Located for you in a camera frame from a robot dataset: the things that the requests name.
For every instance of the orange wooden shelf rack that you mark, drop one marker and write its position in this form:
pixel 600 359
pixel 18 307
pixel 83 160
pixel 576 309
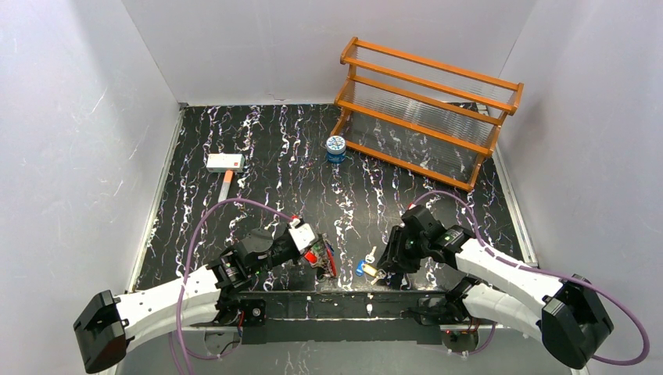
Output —
pixel 434 119

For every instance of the metal key organizer red handle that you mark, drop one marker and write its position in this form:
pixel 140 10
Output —
pixel 320 256

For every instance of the aluminium rail frame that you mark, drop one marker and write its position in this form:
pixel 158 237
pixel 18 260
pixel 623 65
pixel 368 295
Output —
pixel 259 318

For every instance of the white box with red logo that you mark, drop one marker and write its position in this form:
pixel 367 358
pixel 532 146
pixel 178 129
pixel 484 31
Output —
pixel 222 162

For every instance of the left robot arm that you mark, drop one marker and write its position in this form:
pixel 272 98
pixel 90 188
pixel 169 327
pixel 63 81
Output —
pixel 110 326

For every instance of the silver key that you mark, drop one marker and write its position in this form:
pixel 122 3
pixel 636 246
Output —
pixel 370 257

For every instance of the blue jar with patterned lid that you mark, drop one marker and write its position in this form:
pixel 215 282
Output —
pixel 335 149

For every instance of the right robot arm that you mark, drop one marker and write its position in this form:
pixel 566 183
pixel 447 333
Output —
pixel 568 318

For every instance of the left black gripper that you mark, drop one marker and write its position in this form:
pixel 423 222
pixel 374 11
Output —
pixel 321 254

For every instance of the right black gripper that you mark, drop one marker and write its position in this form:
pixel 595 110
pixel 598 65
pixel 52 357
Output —
pixel 392 259

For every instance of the blue key tag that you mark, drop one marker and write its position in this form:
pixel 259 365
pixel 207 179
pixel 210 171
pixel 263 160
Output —
pixel 359 270

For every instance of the white orange marker pen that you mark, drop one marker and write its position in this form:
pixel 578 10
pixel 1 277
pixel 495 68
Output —
pixel 225 185

